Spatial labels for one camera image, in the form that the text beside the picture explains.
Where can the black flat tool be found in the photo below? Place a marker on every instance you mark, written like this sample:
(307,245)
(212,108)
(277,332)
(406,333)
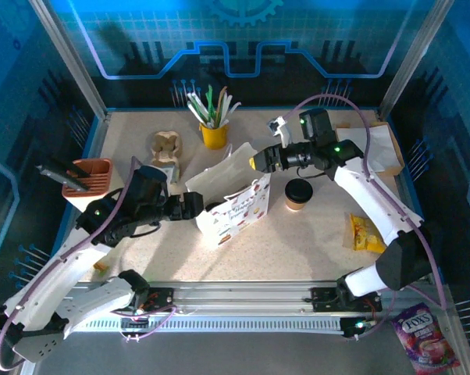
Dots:
(55,175)

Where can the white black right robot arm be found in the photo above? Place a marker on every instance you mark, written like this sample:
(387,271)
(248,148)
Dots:
(367,203)

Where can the brown cardboard napkin box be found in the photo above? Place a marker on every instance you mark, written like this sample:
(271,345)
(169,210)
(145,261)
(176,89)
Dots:
(395,170)

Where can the black plastic cup lid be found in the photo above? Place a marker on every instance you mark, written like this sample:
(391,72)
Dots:
(298,191)

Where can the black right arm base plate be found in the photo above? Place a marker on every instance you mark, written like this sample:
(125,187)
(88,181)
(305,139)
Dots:
(321,301)

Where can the white paper napkins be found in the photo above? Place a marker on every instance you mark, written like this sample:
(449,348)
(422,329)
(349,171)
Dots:
(379,144)

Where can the beige pulp cup carrier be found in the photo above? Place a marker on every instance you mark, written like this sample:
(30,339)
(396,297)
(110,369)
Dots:
(166,142)

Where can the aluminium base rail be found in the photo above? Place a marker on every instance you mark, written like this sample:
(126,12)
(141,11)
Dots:
(239,297)

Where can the orange slotted holder box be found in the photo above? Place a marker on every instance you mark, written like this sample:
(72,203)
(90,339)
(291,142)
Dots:
(94,172)

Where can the yellow metal bucket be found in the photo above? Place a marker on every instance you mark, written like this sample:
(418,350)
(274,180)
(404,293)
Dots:
(214,136)

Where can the black thin stick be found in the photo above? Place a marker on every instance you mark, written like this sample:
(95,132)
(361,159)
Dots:
(69,166)

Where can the brown wrapped straw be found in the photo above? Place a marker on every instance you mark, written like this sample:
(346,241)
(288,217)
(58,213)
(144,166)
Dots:
(221,103)

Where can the green snack packet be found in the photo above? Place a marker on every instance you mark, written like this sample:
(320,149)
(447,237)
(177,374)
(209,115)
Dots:
(101,267)

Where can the green wrapped straw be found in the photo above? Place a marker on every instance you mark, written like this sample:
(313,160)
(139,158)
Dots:
(201,108)
(210,103)

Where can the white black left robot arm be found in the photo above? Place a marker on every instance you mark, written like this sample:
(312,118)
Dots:
(63,269)

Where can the aluminium frame post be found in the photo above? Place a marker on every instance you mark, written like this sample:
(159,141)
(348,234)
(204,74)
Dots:
(72,58)
(412,58)

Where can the purple candy bag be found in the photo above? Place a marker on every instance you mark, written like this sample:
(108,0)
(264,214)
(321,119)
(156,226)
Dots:
(422,340)

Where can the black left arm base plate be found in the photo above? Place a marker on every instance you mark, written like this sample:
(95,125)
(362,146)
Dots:
(161,297)

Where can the white printed paper bag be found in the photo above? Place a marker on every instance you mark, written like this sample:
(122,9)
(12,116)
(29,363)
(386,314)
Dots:
(235,222)

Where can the yellow snack packet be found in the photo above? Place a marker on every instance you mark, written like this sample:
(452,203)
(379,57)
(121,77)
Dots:
(362,236)

